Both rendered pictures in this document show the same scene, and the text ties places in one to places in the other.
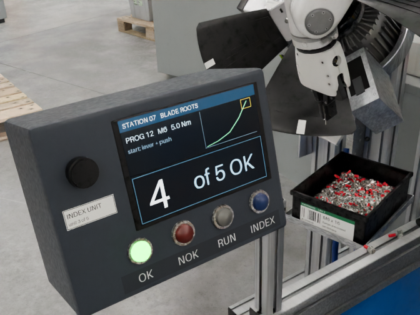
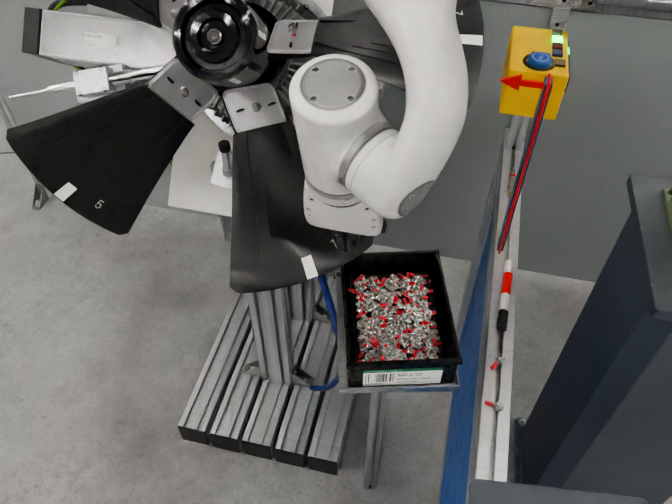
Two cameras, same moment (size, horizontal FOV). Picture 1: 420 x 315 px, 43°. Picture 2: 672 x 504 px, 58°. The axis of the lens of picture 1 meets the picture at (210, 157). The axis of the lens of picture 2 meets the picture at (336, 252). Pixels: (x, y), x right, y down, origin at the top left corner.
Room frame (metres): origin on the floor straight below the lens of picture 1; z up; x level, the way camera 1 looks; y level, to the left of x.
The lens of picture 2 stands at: (0.59, 0.17, 1.63)
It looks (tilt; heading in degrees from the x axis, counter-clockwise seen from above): 48 degrees down; 316
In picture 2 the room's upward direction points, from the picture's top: straight up
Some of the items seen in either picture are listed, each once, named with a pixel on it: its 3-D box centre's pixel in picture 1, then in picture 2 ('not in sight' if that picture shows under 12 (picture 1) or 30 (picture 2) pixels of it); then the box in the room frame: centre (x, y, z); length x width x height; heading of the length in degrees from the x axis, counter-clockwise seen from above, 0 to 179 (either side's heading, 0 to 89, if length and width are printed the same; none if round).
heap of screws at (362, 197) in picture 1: (350, 200); (394, 322); (0.94, -0.29, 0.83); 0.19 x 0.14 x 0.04; 139
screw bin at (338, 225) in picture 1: (351, 195); (394, 316); (0.94, -0.29, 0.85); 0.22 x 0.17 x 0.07; 139
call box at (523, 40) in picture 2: not in sight; (532, 74); (1.06, -0.77, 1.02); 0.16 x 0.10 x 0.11; 123
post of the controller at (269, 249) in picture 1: (269, 256); not in sight; (0.61, -0.08, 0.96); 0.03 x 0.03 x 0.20; 33
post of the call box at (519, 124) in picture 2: not in sight; (520, 120); (1.06, -0.77, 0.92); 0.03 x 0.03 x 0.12; 33
